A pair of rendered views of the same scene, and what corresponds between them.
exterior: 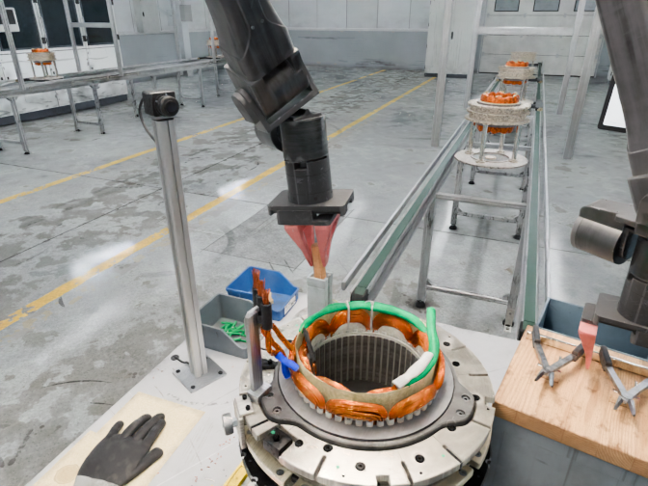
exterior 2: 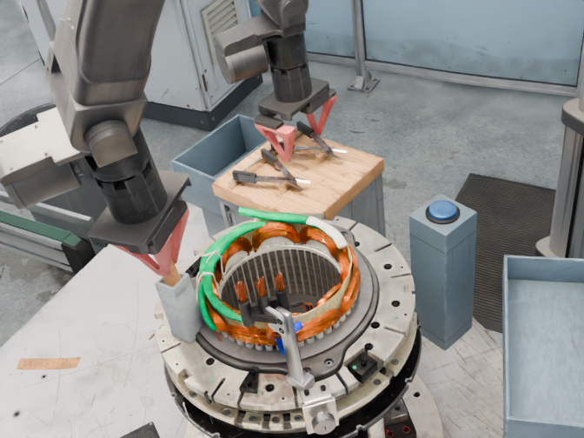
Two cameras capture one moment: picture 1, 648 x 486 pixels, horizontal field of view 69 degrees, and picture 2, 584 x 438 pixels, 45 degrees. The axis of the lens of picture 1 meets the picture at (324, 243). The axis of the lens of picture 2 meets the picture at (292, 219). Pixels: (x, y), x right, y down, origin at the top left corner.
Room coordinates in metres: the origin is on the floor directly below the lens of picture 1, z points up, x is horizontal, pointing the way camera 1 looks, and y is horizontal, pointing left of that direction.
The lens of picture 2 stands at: (0.32, 0.54, 1.71)
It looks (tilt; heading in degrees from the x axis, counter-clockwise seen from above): 39 degrees down; 283
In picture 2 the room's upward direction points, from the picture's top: 10 degrees counter-clockwise
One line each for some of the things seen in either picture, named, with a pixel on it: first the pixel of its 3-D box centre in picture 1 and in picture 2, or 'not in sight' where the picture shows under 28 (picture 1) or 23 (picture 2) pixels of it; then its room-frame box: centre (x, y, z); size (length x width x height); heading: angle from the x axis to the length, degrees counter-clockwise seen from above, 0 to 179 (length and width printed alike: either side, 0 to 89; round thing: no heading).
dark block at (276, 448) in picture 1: (278, 442); (362, 366); (0.38, 0.05, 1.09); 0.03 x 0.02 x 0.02; 49
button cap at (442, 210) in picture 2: not in sight; (442, 209); (0.28, -0.27, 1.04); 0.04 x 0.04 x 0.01
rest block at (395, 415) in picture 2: not in sight; (387, 397); (0.36, -0.08, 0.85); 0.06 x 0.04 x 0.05; 108
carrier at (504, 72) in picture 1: (513, 84); not in sight; (4.56, -1.74, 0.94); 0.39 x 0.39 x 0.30
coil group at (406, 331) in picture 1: (392, 327); (233, 255); (0.54, -0.09, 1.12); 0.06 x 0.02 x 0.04; 62
